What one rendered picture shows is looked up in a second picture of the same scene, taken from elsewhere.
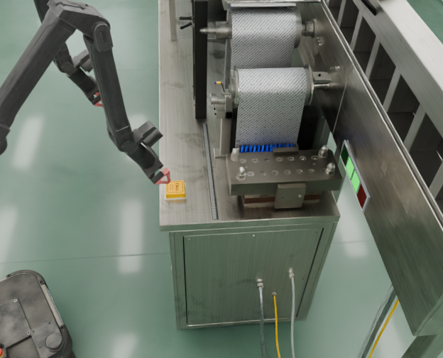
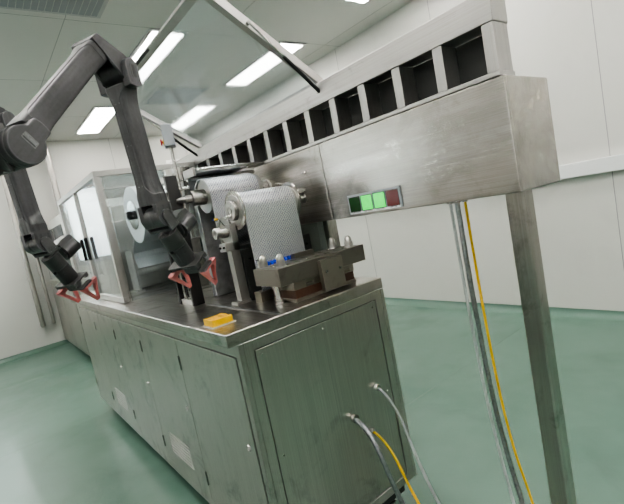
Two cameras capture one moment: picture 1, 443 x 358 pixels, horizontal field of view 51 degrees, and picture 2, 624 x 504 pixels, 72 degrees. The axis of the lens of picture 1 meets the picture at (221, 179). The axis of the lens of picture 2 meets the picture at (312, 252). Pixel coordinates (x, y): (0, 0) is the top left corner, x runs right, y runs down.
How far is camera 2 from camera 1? 1.15 m
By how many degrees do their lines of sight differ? 48
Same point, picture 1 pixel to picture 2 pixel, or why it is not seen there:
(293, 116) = (293, 222)
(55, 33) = (89, 55)
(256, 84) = (253, 194)
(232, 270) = (319, 401)
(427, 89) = (390, 53)
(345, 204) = not seen: hidden behind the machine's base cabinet
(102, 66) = (132, 112)
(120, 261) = not seen: outside the picture
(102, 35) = (132, 69)
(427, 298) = (502, 143)
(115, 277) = not seen: outside the picture
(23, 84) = (60, 94)
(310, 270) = (388, 374)
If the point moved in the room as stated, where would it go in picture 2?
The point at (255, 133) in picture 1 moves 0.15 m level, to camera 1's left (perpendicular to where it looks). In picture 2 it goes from (269, 248) to (232, 257)
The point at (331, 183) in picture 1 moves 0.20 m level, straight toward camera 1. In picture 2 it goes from (356, 251) to (375, 255)
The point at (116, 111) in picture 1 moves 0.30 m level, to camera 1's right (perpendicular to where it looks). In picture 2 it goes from (150, 169) to (253, 157)
